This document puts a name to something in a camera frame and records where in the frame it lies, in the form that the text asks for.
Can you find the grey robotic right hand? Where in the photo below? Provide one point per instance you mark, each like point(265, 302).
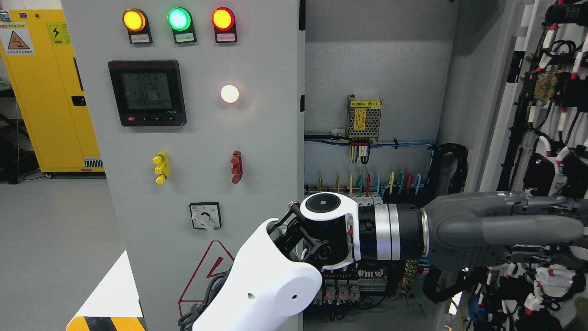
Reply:
point(475, 230)

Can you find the grey cabinet door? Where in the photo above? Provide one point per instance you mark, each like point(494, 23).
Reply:
point(539, 141)
point(263, 56)

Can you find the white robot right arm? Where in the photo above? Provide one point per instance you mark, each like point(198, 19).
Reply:
point(277, 272)

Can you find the red indicator lamp left door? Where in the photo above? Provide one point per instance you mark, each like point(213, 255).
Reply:
point(223, 19)

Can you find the green indicator lamp left door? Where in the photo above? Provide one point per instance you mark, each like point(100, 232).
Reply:
point(179, 19)

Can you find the yellow indicator lamp left door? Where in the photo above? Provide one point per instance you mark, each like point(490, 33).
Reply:
point(134, 20)

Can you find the black surge protector block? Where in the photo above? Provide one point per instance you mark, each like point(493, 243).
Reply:
point(414, 197)

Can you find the white breaker and socket row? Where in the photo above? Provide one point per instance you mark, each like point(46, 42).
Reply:
point(363, 198)

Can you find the lower relay terminal row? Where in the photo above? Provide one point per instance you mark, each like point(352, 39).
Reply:
point(350, 285)

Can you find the metal mesh power supply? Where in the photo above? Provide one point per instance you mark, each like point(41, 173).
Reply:
point(363, 117)

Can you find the red electric danger sticker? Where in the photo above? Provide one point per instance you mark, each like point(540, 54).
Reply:
point(216, 261)

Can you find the white indicator lamp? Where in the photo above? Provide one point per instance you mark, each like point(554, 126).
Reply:
point(230, 93)

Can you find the black digital power meter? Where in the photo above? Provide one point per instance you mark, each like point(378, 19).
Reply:
point(148, 92)

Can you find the yellow safety storage cabinet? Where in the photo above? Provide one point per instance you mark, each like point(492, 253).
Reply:
point(36, 47)

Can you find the red terminal post block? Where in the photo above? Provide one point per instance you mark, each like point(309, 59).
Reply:
point(237, 166)

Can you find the white rotary selector switch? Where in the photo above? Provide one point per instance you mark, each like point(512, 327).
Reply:
point(205, 216)

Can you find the yellow terminal post block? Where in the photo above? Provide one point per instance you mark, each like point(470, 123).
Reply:
point(161, 167)

